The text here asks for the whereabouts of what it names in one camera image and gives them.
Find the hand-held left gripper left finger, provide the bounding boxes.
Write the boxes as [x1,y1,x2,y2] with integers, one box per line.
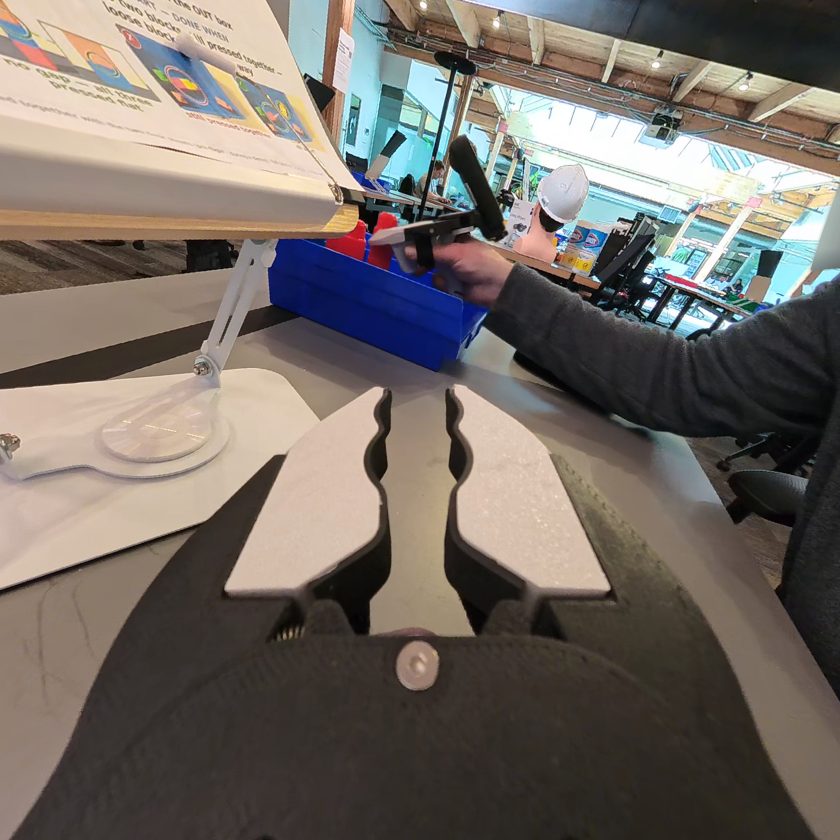
[224,387,393,599]

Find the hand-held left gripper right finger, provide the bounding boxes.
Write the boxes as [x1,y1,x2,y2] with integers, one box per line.
[445,386,613,601]

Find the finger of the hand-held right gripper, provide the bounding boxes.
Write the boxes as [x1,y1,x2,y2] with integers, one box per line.
[369,220,475,274]

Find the person's right forearm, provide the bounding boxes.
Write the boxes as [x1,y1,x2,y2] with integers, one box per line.
[486,262,840,437]

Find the grey desk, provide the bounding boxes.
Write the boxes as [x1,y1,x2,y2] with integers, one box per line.
[0,266,840,840]

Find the person's right hand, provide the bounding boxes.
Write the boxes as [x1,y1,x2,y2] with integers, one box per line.
[433,240,516,307]

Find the long wooden work table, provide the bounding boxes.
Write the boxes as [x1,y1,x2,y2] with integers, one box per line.
[646,276,756,336]
[361,187,447,224]

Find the mannequin head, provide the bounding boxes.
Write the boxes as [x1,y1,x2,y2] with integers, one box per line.
[512,200,567,263]

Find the white hard hat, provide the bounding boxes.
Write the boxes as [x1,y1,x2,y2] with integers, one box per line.
[537,164,589,224]

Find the black floor lamp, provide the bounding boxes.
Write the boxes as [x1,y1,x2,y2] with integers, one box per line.
[420,51,478,224]

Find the black office chair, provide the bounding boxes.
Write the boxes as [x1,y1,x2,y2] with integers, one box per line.
[591,217,657,316]

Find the white adjustable stand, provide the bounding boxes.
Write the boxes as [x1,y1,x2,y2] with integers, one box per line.
[0,239,280,483]

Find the white paper notice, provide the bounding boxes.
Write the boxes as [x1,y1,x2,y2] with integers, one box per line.
[331,29,355,93]

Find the ceiling projector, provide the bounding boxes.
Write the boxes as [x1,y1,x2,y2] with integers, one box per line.
[640,108,683,147]

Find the wooden document holder board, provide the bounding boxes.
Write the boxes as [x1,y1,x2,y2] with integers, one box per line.
[0,0,365,242]

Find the black chair armrest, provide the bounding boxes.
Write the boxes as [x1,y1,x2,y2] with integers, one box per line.
[725,469,808,526]

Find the printed instruction sheet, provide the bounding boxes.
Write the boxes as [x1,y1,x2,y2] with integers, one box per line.
[0,0,352,188]

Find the metal wire clip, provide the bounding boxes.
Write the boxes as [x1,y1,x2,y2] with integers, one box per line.
[174,33,345,204]

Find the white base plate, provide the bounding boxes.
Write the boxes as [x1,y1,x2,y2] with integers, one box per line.
[0,367,320,590]

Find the wooden support post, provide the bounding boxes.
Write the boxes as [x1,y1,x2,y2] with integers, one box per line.
[322,0,355,142]

